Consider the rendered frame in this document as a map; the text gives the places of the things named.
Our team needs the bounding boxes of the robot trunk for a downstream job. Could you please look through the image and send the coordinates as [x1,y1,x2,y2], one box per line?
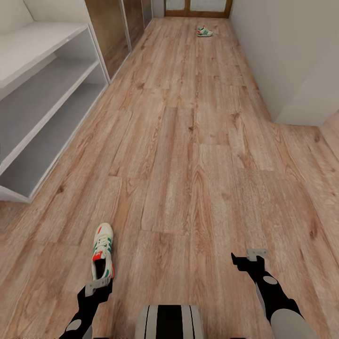
[134,305,205,339]

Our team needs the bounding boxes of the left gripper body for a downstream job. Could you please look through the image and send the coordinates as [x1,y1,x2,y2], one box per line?
[78,286,109,312]

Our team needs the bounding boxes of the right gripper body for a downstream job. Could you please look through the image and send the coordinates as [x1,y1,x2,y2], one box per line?
[237,257,265,277]

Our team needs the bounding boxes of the gym shoe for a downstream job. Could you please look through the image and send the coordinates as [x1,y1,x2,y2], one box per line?
[197,26,213,37]
[91,222,114,281]

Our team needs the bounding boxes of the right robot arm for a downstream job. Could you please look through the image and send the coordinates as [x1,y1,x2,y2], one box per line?
[231,248,319,339]

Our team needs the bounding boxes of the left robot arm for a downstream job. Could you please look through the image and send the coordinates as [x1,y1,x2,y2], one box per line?
[58,277,113,339]

